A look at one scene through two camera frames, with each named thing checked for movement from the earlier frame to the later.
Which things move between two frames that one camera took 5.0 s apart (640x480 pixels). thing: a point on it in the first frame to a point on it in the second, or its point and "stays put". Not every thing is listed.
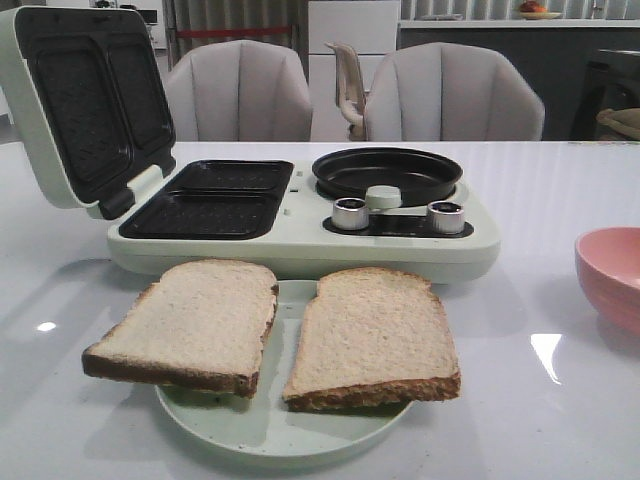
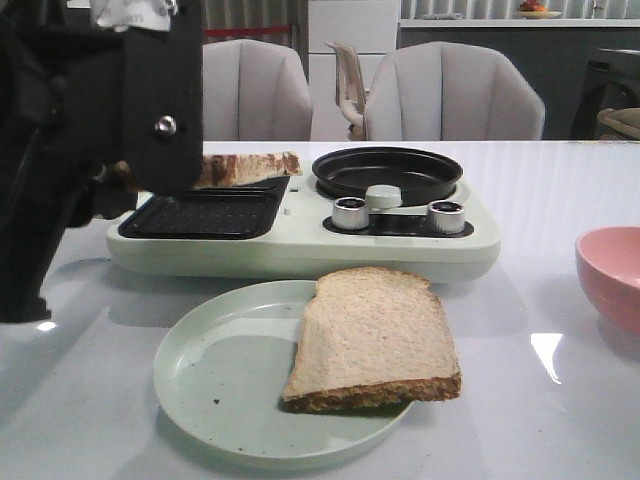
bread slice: [371, 338] stays put
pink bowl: [608, 260] stays put
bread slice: [205, 323] to [219, 170]
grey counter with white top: [557, 56] stays put
